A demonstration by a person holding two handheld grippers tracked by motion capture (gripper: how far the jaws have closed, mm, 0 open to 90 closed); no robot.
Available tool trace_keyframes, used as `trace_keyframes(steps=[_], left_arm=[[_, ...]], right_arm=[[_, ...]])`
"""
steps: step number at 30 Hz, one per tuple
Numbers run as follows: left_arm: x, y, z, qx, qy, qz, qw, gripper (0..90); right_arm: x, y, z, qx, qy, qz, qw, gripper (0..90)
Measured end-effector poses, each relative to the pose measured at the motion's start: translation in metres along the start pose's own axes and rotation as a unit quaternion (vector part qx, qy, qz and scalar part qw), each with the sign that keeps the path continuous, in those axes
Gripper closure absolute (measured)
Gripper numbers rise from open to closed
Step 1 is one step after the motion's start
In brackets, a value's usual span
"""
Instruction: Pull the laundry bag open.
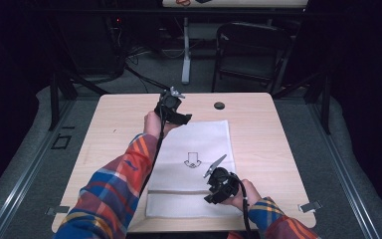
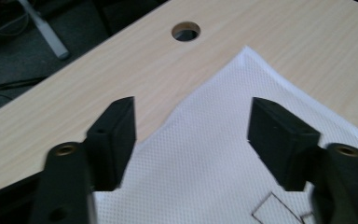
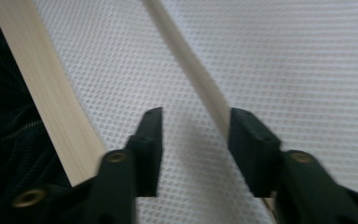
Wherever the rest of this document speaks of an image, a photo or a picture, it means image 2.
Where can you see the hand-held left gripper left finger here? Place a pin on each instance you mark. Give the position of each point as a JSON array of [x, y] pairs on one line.
[[113, 146]]

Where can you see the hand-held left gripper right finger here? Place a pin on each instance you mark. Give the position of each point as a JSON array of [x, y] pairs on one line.
[[281, 146]]

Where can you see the white non-woven cloth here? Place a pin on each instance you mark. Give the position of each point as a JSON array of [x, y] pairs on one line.
[[205, 149]]

